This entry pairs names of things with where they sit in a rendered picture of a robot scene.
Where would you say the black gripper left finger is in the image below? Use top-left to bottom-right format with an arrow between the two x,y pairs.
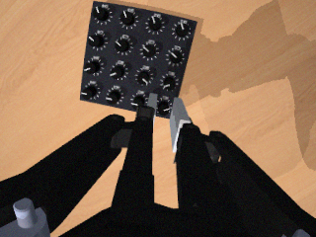
0,93 -> 158,237

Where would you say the black knob box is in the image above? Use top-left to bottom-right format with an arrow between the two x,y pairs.
80,1 -> 198,119

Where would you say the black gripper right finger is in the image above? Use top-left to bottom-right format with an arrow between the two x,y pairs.
169,97 -> 316,237

